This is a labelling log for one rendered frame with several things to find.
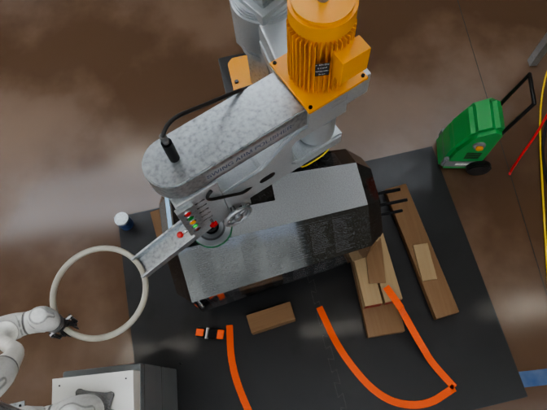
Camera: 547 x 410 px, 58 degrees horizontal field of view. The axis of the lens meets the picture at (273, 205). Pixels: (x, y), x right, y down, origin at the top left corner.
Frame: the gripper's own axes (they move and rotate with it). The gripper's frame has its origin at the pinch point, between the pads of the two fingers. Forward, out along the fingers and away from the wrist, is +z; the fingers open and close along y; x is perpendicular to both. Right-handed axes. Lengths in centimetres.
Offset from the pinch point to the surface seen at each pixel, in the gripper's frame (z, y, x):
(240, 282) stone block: 15, 77, -45
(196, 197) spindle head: -76, 77, -26
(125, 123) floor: 81, 122, 124
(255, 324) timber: 66, 72, -60
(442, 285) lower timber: 62, 172, -137
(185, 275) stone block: 8, 59, -21
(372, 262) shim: 52, 150, -93
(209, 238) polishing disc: -8, 80, -21
